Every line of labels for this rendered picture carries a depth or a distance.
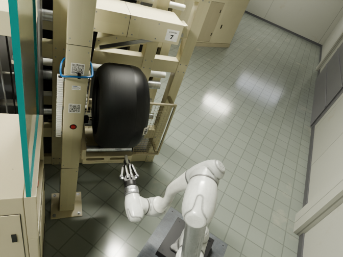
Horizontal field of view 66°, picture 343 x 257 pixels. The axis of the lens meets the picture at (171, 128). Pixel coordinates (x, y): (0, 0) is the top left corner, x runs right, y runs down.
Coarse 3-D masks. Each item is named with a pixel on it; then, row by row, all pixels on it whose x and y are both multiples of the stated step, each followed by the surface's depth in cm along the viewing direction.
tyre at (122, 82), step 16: (112, 64) 172; (96, 80) 190; (112, 80) 160; (128, 80) 165; (144, 80) 171; (96, 96) 206; (112, 96) 157; (128, 96) 161; (144, 96) 166; (96, 112) 207; (112, 112) 158; (128, 112) 161; (144, 112) 166; (96, 128) 202; (112, 128) 162; (128, 128) 165; (112, 144) 173; (128, 144) 177
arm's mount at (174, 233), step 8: (176, 224) 185; (184, 224) 187; (168, 232) 179; (176, 232) 181; (168, 240) 175; (176, 240) 176; (208, 240) 182; (160, 248) 170; (168, 248) 171; (208, 248) 177; (160, 256) 170; (168, 256) 167
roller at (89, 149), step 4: (88, 148) 187; (92, 148) 188; (96, 148) 189; (100, 148) 190; (104, 148) 191; (108, 148) 193; (112, 148) 194; (116, 148) 195; (120, 148) 196; (124, 148) 197; (128, 148) 199; (132, 148) 200
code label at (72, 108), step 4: (68, 104) 165; (72, 104) 166; (76, 104) 167; (80, 104) 168; (68, 108) 167; (72, 108) 168; (76, 108) 169; (80, 108) 170; (68, 112) 169; (72, 112) 170; (76, 112) 171; (80, 112) 172
